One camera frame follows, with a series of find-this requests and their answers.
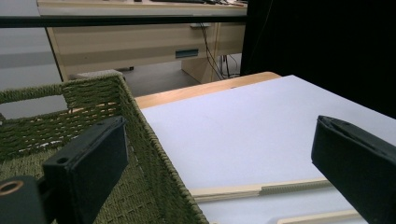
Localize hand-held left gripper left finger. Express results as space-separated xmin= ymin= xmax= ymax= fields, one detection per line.
xmin=42 ymin=116 xmax=129 ymax=224

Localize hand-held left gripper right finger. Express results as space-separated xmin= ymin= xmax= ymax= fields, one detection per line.
xmin=311 ymin=115 xmax=396 ymax=224

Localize green woven basket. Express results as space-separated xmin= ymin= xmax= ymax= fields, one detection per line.
xmin=0 ymin=69 xmax=209 ymax=224

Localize wooden clothes hanger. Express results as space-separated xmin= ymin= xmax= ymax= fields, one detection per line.
xmin=189 ymin=177 xmax=362 ymax=224

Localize white table mat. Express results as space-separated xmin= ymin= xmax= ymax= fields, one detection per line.
xmin=140 ymin=74 xmax=396 ymax=224

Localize beige wooden desk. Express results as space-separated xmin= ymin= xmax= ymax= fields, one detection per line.
xmin=36 ymin=0 xmax=248 ymax=84

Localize black curtain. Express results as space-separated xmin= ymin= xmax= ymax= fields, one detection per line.
xmin=241 ymin=0 xmax=396 ymax=119

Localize black horizontal bar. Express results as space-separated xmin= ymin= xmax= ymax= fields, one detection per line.
xmin=0 ymin=15 xmax=248 ymax=29

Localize grey drawer handle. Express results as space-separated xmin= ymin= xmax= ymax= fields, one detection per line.
xmin=175 ymin=49 xmax=200 ymax=60

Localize black cables under desk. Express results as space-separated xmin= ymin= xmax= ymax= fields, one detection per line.
xmin=199 ymin=22 xmax=241 ymax=80

